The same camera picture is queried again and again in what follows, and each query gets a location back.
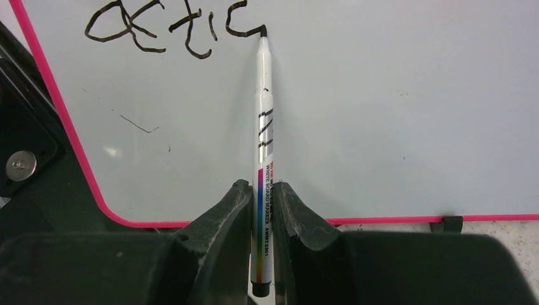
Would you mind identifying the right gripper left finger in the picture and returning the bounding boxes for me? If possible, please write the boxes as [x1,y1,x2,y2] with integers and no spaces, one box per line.
[1,180,253,304]

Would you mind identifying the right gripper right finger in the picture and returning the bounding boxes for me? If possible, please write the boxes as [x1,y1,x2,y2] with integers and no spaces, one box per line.
[272,182,536,304]

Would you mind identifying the black whiteboard marker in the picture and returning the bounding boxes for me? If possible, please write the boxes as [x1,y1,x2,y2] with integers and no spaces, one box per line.
[250,25,274,297]

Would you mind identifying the pink-framed whiteboard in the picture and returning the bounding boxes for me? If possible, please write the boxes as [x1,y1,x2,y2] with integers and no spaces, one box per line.
[11,1,538,227]

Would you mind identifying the black whiteboard clip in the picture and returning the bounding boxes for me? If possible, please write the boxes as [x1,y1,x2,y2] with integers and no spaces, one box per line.
[429,216,463,234]

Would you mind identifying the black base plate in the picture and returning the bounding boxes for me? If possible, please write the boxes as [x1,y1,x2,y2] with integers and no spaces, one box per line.
[1,26,123,241]

